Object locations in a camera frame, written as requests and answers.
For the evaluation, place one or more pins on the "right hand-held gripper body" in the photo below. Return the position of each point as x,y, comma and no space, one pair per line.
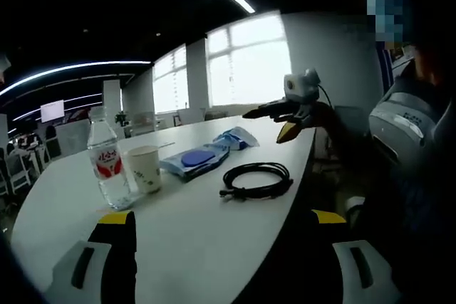
301,88

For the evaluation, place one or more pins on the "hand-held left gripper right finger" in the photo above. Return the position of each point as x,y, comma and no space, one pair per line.
352,265

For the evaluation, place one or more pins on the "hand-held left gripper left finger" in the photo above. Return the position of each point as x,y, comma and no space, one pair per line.
114,247

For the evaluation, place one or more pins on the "blue tissue pack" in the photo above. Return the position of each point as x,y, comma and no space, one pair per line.
235,138

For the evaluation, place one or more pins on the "clear water bottle red label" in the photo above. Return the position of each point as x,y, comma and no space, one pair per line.
107,168

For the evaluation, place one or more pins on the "white paper cup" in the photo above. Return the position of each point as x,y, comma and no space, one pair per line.
144,168

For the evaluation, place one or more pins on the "wet wipes pack blue lid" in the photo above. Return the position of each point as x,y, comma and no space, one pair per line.
196,159

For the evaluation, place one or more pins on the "large bright window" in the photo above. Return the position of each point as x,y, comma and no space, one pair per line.
249,65

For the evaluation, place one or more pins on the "white table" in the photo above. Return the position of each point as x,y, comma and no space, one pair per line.
196,233

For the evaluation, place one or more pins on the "window with blinds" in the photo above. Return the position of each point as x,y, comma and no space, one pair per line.
171,83

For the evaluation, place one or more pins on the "white grey worn device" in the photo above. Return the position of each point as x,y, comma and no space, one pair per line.
402,122

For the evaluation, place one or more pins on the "white office chair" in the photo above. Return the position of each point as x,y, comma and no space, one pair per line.
21,172

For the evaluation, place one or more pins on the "potted plant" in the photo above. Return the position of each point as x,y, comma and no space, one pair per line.
121,119

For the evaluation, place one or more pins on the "long curved ceiling light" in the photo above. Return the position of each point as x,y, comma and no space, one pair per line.
71,69

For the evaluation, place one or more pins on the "wall screen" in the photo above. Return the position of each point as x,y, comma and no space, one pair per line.
52,111

